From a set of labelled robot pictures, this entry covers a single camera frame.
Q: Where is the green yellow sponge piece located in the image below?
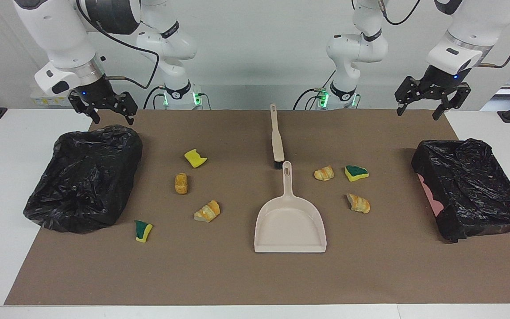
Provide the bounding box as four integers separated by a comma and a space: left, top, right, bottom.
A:
344, 165, 370, 183
134, 220, 154, 243

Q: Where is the toy croissant piece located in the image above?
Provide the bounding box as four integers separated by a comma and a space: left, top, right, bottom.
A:
346, 193, 371, 214
313, 165, 335, 182
193, 200, 221, 223

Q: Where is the black bag lined pink bin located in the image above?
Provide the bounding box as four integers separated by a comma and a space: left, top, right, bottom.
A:
411, 138, 510, 243

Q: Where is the brown table mat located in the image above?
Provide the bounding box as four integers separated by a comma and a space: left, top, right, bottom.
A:
4, 109, 510, 306

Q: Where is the beige plastic dustpan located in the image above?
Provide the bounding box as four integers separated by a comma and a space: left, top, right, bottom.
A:
254, 161, 328, 253

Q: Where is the beige hand brush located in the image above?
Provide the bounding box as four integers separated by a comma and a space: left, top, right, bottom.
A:
270, 103, 286, 170

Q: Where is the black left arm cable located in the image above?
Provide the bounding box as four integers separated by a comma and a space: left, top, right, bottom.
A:
379, 0, 510, 69

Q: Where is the black bag covered bin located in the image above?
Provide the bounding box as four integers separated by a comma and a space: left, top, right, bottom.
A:
23, 124, 143, 234

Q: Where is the white wall socket box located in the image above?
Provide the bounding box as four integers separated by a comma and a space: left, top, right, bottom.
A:
30, 89, 73, 107

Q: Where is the brown bread roll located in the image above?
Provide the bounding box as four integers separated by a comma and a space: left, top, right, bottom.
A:
174, 173, 189, 195

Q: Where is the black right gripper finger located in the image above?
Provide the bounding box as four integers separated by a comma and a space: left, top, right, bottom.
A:
112, 91, 139, 126
68, 90, 101, 125

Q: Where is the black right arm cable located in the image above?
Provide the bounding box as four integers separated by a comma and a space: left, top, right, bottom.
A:
76, 0, 160, 89

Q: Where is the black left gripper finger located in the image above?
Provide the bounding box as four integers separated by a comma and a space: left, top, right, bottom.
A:
394, 76, 424, 117
432, 83, 472, 121

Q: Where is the yellow notched sponge piece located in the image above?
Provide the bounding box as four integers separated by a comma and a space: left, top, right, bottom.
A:
184, 148, 208, 169

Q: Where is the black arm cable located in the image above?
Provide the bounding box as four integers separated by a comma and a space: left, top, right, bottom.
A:
379, 0, 510, 69
76, 0, 160, 89

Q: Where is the black base cable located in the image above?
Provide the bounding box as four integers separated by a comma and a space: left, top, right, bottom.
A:
293, 88, 324, 110
143, 85, 167, 110

